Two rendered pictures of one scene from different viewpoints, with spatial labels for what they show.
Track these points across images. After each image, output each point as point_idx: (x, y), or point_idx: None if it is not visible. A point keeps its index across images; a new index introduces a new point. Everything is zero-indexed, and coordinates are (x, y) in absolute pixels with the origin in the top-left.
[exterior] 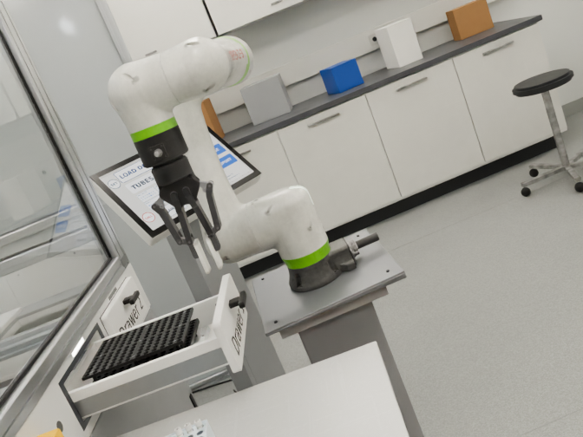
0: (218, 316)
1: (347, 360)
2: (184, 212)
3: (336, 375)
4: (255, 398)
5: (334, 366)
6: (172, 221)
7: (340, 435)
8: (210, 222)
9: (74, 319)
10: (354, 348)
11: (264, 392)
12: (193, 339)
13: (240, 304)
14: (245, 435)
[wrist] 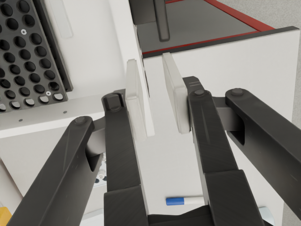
0: (145, 114)
1: (260, 58)
2: (146, 205)
3: (244, 84)
4: (152, 88)
5: (244, 64)
6: (72, 201)
7: (240, 166)
8: (216, 109)
9: None
10: None
11: (161, 80)
12: (53, 32)
13: (164, 41)
14: (154, 142)
